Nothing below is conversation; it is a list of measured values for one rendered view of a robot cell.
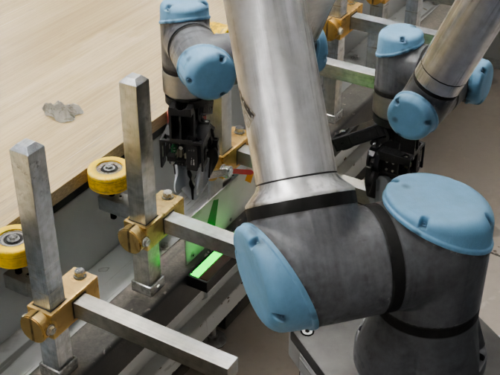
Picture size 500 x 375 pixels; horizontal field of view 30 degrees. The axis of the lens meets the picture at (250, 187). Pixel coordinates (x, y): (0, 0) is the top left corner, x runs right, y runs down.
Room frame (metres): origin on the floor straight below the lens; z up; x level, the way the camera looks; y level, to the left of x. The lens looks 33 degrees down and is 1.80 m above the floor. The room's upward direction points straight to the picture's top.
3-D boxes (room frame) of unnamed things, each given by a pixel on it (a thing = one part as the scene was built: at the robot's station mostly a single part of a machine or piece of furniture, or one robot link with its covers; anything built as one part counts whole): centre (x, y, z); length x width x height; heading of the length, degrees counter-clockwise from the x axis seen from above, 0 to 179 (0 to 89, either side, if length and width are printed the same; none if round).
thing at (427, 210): (0.80, -0.19, 1.21); 0.13 x 0.12 x 0.14; 107
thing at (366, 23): (1.99, -0.27, 0.95); 0.50 x 0.04 x 0.04; 60
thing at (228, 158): (1.58, 0.05, 0.85); 0.13 x 0.06 x 0.05; 150
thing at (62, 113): (1.64, 0.38, 0.91); 0.09 x 0.07 x 0.02; 53
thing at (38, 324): (1.14, 0.30, 0.82); 0.13 x 0.06 x 0.05; 150
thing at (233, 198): (1.52, 0.05, 0.75); 0.26 x 0.01 x 0.10; 150
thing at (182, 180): (1.31, 0.12, 0.95); 0.06 x 0.03 x 0.09; 170
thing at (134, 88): (1.34, 0.19, 0.89); 0.03 x 0.03 x 0.48; 60
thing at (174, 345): (1.11, 0.21, 0.82); 0.43 x 0.03 x 0.04; 60
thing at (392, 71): (1.42, -0.25, 1.12); 0.09 x 0.08 x 0.11; 57
